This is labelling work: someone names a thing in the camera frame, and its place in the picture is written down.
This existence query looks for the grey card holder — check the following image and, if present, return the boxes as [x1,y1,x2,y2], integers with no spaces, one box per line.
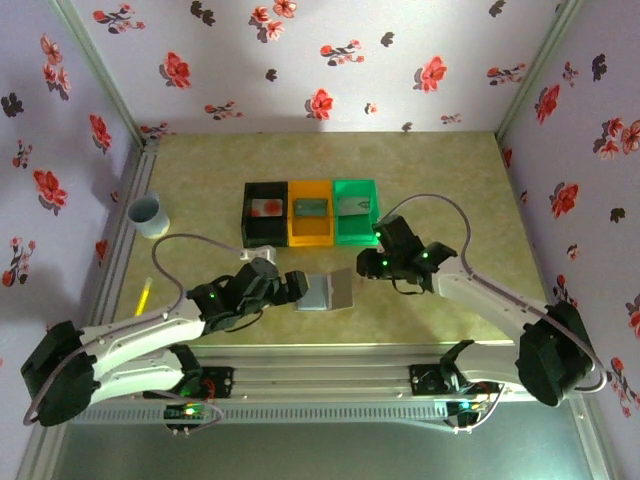
[293,266,355,314]

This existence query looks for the grey credit card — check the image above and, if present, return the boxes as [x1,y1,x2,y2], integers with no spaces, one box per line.
[338,194,373,217]

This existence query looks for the teal credit card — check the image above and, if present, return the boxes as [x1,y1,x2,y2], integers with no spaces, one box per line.
[293,198,329,219]

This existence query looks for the red and white credit card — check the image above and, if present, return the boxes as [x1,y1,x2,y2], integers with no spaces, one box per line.
[249,198,285,220]

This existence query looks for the green plastic bin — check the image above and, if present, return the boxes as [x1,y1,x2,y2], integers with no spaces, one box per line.
[332,178,382,247]

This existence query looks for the orange plastic bin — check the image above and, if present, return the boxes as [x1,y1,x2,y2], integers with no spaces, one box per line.
[287,179,335,249]

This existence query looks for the black plastic bin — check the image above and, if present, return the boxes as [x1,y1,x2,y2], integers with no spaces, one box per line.
[241,180,291,247]

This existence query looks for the yellow pen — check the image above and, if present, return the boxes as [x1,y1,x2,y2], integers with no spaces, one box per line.
[133,276,154,317]

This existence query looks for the blue-grey cup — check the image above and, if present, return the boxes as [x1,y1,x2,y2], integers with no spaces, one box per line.
[127,192,170,240]

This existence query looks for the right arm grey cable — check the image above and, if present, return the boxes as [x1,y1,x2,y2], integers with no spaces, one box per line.
[382,193,610,396]

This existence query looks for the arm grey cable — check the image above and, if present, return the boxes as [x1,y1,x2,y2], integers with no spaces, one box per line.
[382,193,610,396]
[22,232,244,426]

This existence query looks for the left arm grey cable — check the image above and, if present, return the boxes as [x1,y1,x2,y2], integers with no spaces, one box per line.
[22,232,244,426]

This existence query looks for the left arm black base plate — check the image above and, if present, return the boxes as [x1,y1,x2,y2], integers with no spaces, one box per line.
[199,366,236,401]

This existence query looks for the long aluminium frame rail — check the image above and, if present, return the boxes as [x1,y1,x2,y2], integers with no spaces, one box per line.
[87,343,526,407]

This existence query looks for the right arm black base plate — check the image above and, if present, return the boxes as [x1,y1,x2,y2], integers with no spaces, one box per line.
[408,363,501,399]

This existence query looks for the slotted grey cable duct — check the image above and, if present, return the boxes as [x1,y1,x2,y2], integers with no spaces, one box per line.
[74,403,451,426]

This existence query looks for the short aluminium side rail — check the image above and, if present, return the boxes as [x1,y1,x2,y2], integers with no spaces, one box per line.
[87,137,161,351]

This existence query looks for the aluminium frame post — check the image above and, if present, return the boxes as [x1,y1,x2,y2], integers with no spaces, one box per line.
[48,0,151,146]
[493,0,585,140]

